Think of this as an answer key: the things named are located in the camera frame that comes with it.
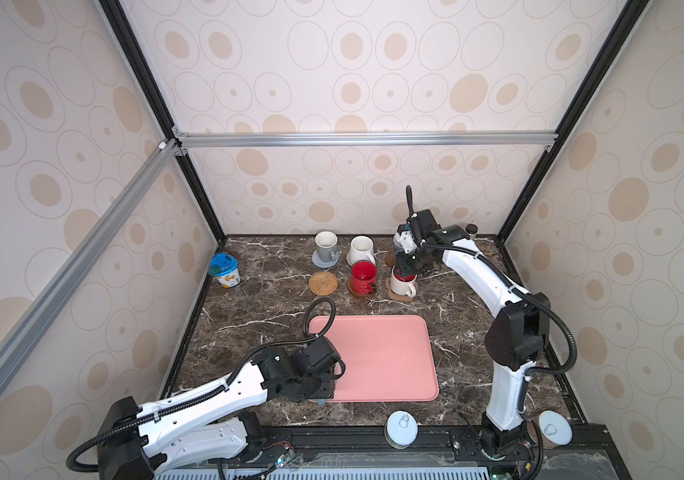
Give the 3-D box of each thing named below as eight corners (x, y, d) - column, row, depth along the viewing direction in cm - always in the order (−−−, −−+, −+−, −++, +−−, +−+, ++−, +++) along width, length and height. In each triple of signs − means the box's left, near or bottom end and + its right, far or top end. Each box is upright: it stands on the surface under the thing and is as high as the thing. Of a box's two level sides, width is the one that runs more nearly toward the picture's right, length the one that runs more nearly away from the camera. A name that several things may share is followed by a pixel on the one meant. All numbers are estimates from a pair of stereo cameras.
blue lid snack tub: (217, 289, 106) (206, 271, 98) (223, 271, 111) (213, 252, 103) (240, 289, 106) (231, 271, 98) (245, 271, 111) (237, 252, 103)
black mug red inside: (351, 297, 103) (351, 285, 98) (351, 272, 110) (351, 260, 105) (376, 297, 103) (377, 285, 98) (374, 272, 110) (375, 260, 105)
